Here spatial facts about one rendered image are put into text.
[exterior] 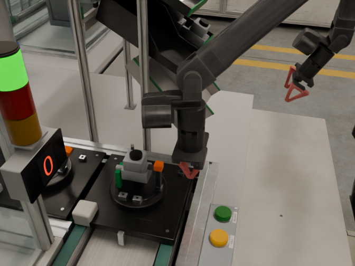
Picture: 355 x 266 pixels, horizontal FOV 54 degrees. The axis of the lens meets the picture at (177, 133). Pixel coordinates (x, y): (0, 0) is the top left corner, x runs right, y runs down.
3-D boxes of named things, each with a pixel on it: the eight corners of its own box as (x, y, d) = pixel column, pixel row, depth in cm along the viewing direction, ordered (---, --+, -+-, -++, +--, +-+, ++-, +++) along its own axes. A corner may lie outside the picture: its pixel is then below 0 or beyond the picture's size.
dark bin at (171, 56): (202, 60, 99) (215, 39, 94) (185, 81, 90) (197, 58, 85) (121, 5, 100) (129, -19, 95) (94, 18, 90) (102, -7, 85)
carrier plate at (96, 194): (194, 173, 97) (194, 167, 95) (173, 245, 78) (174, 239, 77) (112, 158, 101) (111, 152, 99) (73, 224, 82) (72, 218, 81)
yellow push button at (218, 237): (228, 235, 80) (229, 230, 79) (226, 250, 77) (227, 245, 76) (211, 232, 81) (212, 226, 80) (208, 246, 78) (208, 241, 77)
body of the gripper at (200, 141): (170, 164, 73) (169, 136, 69) (180, 135, 81) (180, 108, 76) (202, 169, 72) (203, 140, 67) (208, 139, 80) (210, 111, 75)
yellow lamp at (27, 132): (47, 130, 59) (41, 105, 56) (31, 148, 55) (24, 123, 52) (21, 125, 60) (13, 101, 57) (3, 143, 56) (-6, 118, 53)
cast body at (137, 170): (152, 171, 86) (151, 149, 82) (147, 183, 83) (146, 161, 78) (120, 165, 87) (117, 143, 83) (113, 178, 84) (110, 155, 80)
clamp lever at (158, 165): (163, 184, 86) (164, 161, 81) (161, 190, 84) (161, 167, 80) (149, 181, 87) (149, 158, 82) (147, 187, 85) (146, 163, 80)
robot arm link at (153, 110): (202, 72, 63) (198, 64, 71) (138, 73, 63) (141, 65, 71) (202, 134, 67) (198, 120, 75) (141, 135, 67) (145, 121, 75)
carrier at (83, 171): (106, 157, 101) (102, 122, 93) (67, 222, 82) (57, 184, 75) (30, 144, 105) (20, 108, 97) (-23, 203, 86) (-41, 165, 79)
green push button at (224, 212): (231, 212, 86) (232, 207, 84) (230, 225, 83) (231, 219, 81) (215, 209, 86) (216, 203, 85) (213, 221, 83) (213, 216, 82)
